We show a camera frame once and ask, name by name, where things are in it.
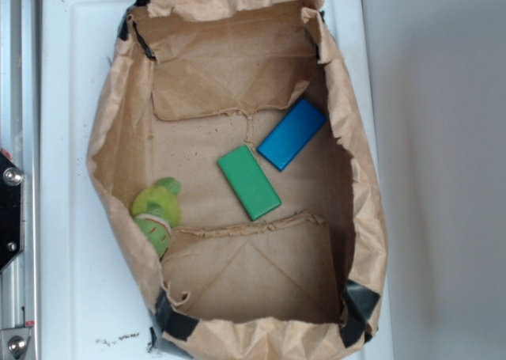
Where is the green wooden block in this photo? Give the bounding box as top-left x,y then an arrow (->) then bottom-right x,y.
217,145 -> 281,221

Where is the aluminium rail with black bracket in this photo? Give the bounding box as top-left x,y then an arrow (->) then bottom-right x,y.
1,0 -> 37,359

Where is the green plush toy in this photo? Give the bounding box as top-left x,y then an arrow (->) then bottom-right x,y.
130,177 -> 181,259

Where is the blue wooden block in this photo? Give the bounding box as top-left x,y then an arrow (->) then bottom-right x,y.
257,99 -> 327,172

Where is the brown paper bag tray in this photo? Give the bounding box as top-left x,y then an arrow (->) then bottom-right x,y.
88,0 -> 387,359

